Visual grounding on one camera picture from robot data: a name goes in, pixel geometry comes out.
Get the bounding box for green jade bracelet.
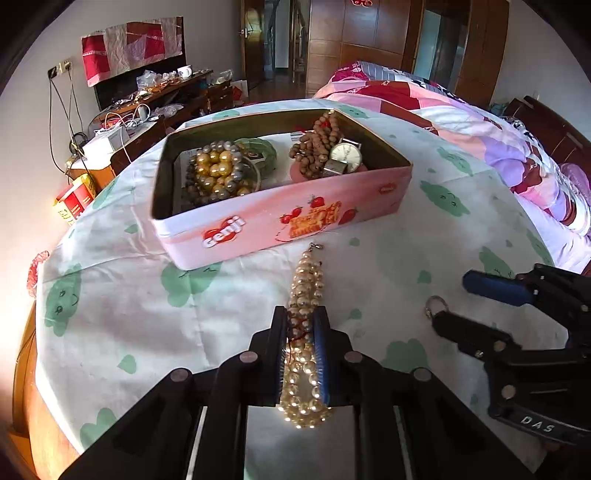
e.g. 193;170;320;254
233;137;278;178

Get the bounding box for dark wooden bed headboard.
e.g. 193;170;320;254
503;95;591;171

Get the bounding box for brown wooden bead bracelet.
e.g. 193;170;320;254
288;110;345;181

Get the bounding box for black television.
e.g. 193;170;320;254
92;30;188;112

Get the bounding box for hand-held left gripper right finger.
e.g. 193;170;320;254
313;307;539;480

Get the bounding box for black power cable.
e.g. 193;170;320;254
48;76;68;174
68;74;89;148

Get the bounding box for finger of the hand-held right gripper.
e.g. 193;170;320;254
431;310;523;370
462;263;591;329

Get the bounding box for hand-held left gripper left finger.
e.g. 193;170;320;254
58;305;289;480

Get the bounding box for cream pearl necklace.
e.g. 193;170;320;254
277;242;335;430

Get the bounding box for pink tin box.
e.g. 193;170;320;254
150;108;413;272

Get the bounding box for red patchwork television cover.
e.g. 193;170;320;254
81;16;184;88

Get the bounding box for dark wooden television cabinet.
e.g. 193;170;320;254
88;69;234;176

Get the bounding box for brown wooden door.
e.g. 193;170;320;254
240;0;266;90

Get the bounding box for silver wristwatch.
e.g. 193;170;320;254
321;137;363;178

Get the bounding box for thin silver bangle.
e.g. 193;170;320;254
240;156;263;193

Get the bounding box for brown wooden wardrobe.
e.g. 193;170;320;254
305;0;511;109

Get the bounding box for pink patchwork quilt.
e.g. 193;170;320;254
314;61;591;278

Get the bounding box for red woven ornament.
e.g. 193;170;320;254
25;250;51;298

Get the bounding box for red and yellow box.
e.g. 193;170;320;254
53;174;99;227

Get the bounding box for white cardboard box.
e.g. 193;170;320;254
95;127;130;151

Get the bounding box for golden bead bracelet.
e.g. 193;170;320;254
185;141;252;206

